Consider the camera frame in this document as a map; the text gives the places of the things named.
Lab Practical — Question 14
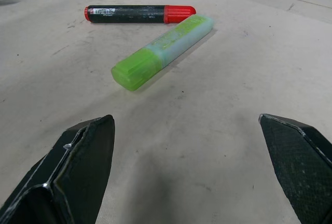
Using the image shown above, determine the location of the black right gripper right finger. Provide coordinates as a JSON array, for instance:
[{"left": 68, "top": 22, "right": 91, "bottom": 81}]
[{"left": 258, "top": 113, "right": 332, "bottom": 224}]

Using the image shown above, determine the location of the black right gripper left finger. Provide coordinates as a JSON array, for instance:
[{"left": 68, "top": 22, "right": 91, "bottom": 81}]
[{"left": 0, "top": 114, "right": 116, "bottom": 224}]

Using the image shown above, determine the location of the green highlighter pen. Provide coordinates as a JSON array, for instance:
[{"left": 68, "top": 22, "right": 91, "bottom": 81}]
[{"left": 110, "top": 13, "right": 215, "bottom": 92}]

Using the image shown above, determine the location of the black marker with red cap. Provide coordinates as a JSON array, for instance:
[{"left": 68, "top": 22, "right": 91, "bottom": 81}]
[{"left": 83, "top": 4, "right": 197, "bottom": 25}]

